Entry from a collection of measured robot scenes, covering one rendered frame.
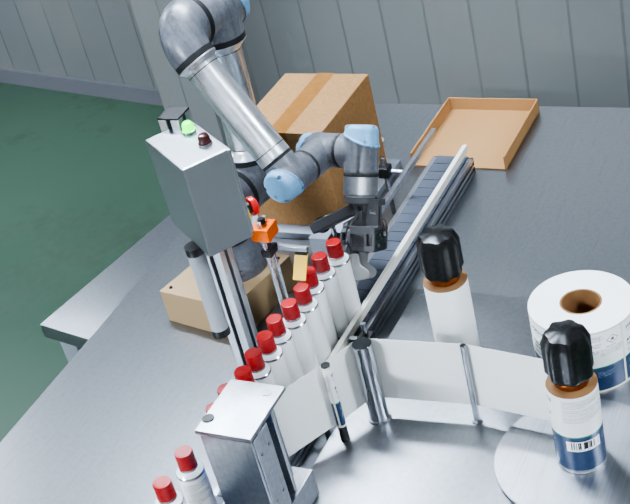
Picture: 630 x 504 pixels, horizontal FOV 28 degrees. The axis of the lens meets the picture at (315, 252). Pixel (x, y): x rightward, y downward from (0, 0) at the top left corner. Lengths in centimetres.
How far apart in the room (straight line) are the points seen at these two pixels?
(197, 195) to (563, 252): 100
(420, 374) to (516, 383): 19
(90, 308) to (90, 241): 198
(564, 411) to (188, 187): 76
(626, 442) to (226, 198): 84
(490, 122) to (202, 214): 138
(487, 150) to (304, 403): 120
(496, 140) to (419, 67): 163
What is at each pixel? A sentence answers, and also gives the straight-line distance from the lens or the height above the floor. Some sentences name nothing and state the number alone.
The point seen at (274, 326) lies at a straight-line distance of 244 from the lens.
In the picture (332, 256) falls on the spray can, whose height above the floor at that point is 106.
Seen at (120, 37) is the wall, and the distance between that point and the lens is 601.
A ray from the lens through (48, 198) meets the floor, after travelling 554.
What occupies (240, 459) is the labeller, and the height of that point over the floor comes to 109.
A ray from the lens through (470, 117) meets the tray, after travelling 350.
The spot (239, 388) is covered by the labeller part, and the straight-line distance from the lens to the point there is 221.
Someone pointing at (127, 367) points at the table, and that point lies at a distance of 289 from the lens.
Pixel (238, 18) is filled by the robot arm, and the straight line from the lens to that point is 277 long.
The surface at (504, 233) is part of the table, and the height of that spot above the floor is 83.
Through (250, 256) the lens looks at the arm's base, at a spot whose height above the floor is 97.
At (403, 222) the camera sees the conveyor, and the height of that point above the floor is 88.
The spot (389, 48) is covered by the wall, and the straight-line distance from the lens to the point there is 500.
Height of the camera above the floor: 249
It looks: 33 degrees down
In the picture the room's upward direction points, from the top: 15 degrees counter-clockwise
